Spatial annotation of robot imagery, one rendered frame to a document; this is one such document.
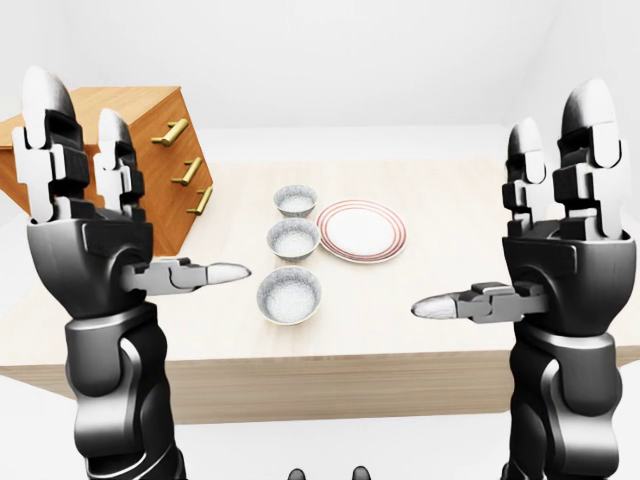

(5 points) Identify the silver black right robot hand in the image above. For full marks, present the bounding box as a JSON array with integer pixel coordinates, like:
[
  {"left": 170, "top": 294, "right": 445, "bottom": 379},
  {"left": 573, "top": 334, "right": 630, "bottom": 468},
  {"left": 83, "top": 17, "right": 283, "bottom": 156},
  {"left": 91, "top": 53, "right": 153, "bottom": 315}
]
[{"left": 409, "top": 78, "right": 635, "bottom": 342}]

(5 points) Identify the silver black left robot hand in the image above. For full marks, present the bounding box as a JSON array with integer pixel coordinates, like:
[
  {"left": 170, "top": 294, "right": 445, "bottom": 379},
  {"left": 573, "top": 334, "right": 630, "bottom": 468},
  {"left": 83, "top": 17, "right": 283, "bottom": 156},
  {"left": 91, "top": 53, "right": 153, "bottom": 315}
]
[{"left": 10, "top": 64, "right": 253, "bottom": 325}]

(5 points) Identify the grey patterned bowl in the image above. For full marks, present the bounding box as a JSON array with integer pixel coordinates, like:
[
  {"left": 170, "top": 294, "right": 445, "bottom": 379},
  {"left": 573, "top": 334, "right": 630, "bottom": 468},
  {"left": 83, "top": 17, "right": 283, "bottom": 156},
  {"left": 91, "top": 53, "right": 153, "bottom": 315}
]
[
  {"left": 266, "top": 217, "right": 322, "bottom": 265},
  {"left": 272, "top": 184, "right": 319, "bottom": 220},
  {"left": 256, "top": 266, "right": 324, "bottom": 327}
]

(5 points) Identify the white plate with red rings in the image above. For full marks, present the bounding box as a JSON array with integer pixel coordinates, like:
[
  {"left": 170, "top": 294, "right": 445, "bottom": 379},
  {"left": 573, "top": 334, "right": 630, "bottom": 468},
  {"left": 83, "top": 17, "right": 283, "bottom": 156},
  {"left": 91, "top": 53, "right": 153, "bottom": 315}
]
[{"left": 315, "top": 199, "right": 408, "bottom": 266}]

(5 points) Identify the wooden cabinet drawer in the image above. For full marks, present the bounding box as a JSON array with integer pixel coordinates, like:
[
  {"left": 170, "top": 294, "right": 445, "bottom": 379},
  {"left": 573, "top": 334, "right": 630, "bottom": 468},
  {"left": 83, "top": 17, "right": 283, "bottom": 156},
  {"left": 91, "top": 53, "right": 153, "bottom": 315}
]
[
  {"left": 141, "top": 142, "right": 211, "bottom": 199},
  {"left": 144, "top": 182, "right": 216, "bottom": 255},
  {"left": 130, "top": 87, "right": 200, "bottom": 151}
]

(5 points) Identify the wooden cabinet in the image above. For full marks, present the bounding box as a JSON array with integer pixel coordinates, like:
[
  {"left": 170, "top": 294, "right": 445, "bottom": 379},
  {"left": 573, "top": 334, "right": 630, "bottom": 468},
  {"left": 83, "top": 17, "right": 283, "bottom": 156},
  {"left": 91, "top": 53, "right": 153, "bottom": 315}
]
[{"left": 0, "top": 85, "right": 216, "bottom": 256}]

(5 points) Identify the brass drawer handle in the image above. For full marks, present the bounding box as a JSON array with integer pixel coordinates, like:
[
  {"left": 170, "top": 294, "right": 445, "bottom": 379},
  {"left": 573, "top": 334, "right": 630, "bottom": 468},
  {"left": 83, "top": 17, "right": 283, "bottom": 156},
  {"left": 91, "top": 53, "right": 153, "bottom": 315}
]
[
  {"left": 151, "top": 119, "right": 190, "bottom": 148},
  {"left": 186, "top": 185, "right": 215, "bottom": 217},
  {"left": 170, "top": 156, "right": 203, "bottom": 187}
]

